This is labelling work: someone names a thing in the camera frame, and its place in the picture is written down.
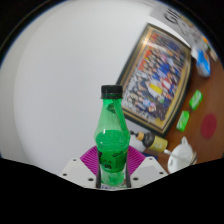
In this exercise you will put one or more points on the framed cartoon group picture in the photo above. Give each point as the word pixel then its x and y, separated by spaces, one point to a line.
pixel 156 76

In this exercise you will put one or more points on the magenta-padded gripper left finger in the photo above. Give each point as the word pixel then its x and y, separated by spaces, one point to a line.
pixel 75 171

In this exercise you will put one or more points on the blue tissue pack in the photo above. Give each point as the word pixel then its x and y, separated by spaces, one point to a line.
pixel 203 62

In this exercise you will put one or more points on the green plastic drink bottle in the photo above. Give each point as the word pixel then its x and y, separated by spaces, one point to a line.
pixel 112 143

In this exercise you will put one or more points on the flat round red coaster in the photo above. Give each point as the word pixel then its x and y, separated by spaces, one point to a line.
pixel 209 126

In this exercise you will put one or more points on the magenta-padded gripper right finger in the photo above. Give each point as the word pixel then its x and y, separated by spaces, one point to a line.
pixel 150 170

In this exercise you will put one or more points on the thin stirring spoon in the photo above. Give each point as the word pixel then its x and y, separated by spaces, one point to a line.
pixel 167 151

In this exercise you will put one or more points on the brown pump bottle yellow label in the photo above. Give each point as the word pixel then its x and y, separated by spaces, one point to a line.
pixel 155 143

